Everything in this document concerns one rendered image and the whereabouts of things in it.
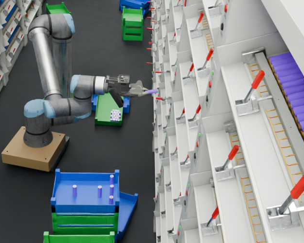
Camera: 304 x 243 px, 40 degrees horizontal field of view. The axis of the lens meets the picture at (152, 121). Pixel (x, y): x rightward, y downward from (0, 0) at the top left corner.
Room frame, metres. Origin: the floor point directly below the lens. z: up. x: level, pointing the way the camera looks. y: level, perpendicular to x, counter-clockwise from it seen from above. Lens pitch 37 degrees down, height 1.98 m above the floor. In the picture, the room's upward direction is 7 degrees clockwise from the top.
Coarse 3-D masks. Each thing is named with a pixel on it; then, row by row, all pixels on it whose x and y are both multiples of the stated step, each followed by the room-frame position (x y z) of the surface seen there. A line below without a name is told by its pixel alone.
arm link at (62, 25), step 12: (60, 24) 2.14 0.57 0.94; (72, 24) 2.17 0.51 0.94; (60, 36) 2.14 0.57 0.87; (60, 48) 2.14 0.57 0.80; (60, 60) 2.13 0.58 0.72; (60, 72) 2.13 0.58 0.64; (60, 84) 2.12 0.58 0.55; (72, 96) 2.21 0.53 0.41; (60, 120) 2.08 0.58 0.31; (72, 120) 2.12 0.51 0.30
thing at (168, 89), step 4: (164, 56) 2.23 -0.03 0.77; (168, 56) 2.24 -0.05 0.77; (164, 60) 2.23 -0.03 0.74; (168, 60) 2.24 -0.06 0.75; (164, 64) 2.21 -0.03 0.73; (168, 64) 2.20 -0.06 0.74; (164, 68) 2.16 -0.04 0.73; (168, 68) 2.15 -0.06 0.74; (168, 80) 2.03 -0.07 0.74; (168, 84) 1.98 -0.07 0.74; (168, 88) 1.94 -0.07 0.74; (168, 92) 1.90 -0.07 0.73; (168, 104) 1.79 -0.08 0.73; (168, 108) 1.76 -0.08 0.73; (168, 112) 1.72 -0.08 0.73
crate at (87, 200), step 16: (64, 176) 1.41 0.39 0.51; (80, 176) 1.42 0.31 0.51; (96, 176) 1.43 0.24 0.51; (64, 192) 1.33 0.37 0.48; (80, 192) 1.34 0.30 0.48; (96, 192) 1.35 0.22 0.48; (64, 208) 1.22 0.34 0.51; (80, 208) 1.23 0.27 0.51; (96, 208) 1.24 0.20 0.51; (112, 208) 1.25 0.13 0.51
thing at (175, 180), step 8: (168, 128) 1.54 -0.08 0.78; (168, 136) 1.53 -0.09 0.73; (176, 144) 1.47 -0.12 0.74; (176, 152) 1.39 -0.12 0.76; (176, 160) 1.36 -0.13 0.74; (176, 168) 1.31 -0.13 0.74; (176, 176) 1.26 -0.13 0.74; (176, 184) 1.22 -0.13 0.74; (176, 192) 1.18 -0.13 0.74; (176, 200) 1.12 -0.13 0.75; (176, 208) 1.09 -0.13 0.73; (176, 216) 1.05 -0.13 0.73; (176, 224) 1.02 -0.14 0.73; (176, 232) 0.98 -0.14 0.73
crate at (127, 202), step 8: (120, 192) 1.77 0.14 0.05; (120, 200) 1.75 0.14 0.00; (128, 200) 1.76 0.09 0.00; (136, 200) 1.72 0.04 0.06; (120, 208) 1.68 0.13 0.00; (128, 208) 1.69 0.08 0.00; (120, 216) 1.62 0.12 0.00; (128, 216) 1.59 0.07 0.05; (120, 224) 1.56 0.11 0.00; (120, 232) 1.46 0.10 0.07; (120, 240) 1.46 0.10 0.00
